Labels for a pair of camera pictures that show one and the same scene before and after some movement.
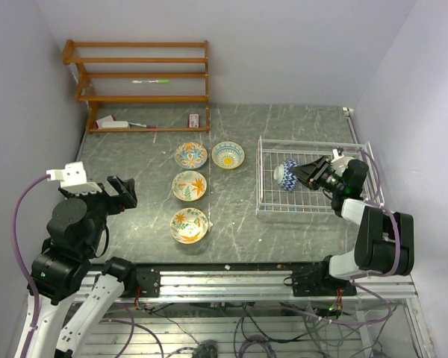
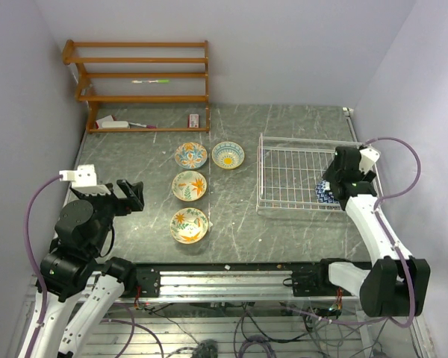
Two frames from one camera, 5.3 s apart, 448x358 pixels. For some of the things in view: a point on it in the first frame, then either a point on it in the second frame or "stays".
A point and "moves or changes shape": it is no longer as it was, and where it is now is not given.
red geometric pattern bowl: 284,177 moves or changes shape
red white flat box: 98,123 stays
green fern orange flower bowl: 189,225 stays
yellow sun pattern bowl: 228,155 stays
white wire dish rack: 272,200 stays
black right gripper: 310,174 to 367,177
